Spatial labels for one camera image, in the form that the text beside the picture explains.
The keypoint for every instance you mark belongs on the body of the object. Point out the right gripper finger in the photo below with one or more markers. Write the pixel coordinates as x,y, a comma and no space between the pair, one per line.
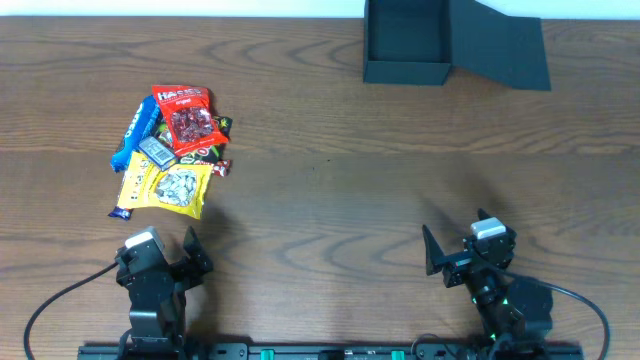
435,258
482,214

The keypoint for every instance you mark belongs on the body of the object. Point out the blue Oreo cookie pack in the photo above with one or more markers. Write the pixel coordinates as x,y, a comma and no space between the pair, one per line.
142,123

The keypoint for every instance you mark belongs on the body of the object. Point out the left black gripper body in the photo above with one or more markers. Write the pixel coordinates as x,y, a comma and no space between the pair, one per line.
185,276

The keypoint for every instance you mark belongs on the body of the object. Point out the purple Dairy Milk bar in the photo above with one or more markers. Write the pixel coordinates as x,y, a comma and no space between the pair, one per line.
121,213

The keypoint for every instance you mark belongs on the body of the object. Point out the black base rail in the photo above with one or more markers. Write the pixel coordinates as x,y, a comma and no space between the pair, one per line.
241,351

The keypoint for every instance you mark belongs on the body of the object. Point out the red Hacks candy bag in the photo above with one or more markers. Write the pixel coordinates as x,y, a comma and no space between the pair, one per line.
187,113

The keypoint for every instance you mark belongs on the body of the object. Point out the black Haribo candy bag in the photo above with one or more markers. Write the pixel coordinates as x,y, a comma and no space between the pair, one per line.
206,155

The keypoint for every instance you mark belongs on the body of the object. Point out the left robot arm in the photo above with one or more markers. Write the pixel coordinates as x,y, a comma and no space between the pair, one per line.
158,325

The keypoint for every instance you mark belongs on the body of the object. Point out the yellow Hacks candy bag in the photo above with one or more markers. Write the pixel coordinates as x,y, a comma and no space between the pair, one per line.
180,189

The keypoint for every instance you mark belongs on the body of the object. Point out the small blue silver box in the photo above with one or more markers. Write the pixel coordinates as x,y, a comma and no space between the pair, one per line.
157,153

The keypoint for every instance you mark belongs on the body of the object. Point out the black gift box with lid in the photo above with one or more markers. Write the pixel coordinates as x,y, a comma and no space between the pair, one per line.
419,42

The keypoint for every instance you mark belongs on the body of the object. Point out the red green KitKat bar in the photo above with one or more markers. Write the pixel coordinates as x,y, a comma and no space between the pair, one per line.
221,168

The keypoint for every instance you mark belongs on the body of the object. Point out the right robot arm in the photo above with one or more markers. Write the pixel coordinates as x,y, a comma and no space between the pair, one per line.
515,311

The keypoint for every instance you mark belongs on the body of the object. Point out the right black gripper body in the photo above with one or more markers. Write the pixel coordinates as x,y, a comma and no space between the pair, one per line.
454,260

